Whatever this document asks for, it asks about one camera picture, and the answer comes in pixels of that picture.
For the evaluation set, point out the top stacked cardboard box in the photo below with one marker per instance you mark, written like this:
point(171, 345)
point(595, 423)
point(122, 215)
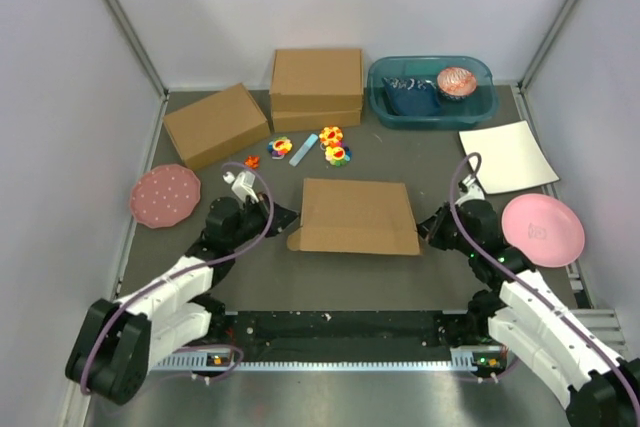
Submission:
point(317, 80)

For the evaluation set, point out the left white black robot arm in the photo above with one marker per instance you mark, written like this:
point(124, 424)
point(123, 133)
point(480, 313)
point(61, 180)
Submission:
point(120, 341)

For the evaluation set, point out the blue highlighter pen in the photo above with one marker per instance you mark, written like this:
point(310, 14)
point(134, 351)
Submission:
point(303, 150)

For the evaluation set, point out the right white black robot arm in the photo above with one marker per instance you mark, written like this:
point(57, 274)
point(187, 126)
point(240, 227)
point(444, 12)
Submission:
point(593, 383)

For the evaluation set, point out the teal plastic bin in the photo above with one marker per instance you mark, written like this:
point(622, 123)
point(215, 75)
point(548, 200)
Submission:
point(454, 115)

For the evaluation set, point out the white square plate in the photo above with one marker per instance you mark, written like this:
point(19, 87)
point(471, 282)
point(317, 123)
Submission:
point(511, 159)

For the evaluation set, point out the rainbow flower plush green petals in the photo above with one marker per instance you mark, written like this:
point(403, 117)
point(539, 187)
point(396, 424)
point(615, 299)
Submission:
point(337, 156)

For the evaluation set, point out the red white patterned bowl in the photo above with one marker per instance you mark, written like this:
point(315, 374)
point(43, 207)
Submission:
point(456, 83)

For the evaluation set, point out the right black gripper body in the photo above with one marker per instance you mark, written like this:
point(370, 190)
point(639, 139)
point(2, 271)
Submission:
point(449, 234)

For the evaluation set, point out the dark blue patterned bowl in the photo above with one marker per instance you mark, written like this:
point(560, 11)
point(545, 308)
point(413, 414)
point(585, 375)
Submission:
point(413, 97)

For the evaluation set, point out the stacked cardboard box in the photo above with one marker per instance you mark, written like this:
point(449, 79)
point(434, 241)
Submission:
point(287, 121)
point(317, 80)

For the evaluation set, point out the small folded cardboard box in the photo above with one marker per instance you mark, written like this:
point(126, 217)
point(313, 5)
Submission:
point(216, 127)

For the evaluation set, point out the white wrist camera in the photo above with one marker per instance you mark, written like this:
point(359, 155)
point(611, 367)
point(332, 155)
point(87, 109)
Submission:
point(242, 185)
point(469, 189)

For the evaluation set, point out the brown cardboard box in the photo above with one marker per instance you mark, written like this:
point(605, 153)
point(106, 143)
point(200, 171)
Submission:
point(350, 216)

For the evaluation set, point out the bottom stacked cardboard box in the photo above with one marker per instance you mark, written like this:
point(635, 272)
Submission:
point(287, 121)

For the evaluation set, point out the rainbow flower plush dark petals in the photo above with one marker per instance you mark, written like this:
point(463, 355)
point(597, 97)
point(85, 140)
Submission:
point(280, 147)

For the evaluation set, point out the plain pink plate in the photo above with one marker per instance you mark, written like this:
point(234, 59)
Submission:
point(544, 229)

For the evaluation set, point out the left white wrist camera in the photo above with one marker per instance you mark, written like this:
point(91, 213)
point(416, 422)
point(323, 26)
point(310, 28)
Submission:
point(242, 185)

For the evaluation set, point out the orange yellow flower plush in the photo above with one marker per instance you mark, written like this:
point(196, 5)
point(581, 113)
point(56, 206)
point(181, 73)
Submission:
point(330, 136)

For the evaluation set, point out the pink dotted plate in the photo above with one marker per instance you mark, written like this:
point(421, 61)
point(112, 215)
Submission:
point(165, 196)

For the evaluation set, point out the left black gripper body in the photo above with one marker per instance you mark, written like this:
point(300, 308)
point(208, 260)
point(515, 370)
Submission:
point(253, 221)

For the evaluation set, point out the red glitter leaf charm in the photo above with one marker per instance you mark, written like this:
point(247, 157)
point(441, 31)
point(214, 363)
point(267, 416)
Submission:
point(252, 162)

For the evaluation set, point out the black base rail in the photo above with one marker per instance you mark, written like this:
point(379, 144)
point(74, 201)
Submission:
point(345, 336)

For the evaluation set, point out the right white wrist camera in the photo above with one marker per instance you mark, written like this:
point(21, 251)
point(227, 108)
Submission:
point(469, 189)

